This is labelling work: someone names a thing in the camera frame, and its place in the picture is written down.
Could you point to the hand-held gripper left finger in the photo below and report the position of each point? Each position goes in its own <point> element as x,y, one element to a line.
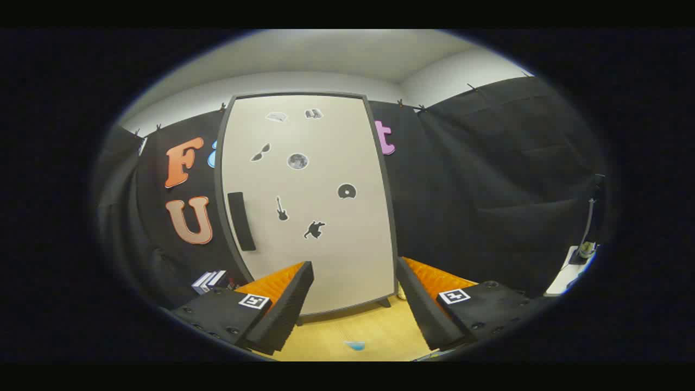
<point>288,309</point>

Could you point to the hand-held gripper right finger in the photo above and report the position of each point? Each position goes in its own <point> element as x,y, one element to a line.
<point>421,307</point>

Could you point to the dark grey cabinet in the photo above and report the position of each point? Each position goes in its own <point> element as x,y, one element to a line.
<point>219,174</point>

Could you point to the black backdrop cloth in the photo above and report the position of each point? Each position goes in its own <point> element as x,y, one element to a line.
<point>488,190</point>

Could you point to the white power strip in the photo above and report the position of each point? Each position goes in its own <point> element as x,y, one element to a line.
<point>564,277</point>

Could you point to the white cabinet door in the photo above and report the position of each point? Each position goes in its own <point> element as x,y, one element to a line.
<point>326,260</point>

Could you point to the blue and white tube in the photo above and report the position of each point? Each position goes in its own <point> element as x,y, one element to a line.
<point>355,345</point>

